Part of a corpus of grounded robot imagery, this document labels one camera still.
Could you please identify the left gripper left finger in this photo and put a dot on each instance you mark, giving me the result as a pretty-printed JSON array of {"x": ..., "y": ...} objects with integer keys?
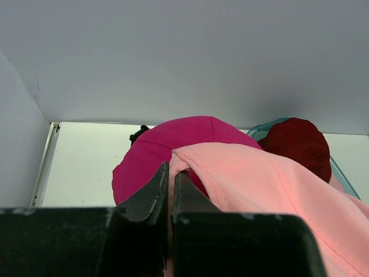
[{"x": 127, "y": 240}]

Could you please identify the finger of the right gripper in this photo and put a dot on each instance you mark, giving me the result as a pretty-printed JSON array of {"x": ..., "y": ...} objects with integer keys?
[{"x": 138, "y": 134}]

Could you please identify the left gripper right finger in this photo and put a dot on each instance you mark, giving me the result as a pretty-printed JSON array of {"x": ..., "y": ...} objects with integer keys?
[{"x": 210, "y": 242}]

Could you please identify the magenta baseball cap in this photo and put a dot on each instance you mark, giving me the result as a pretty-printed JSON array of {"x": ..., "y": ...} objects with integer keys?
[{"x": 155, "y": 146}]

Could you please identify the light pink cap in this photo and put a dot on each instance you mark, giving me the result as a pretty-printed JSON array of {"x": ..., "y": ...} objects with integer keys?
[{"x": 238, "y": 178}]

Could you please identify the dark red cap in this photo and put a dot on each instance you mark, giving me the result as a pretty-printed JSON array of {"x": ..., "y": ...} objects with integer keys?
[{"x": 300, "y": 140}]

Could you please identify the teal transparent plastic tray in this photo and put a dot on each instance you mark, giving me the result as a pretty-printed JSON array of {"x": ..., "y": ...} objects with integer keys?
[{"x": 259, "y": 132}]

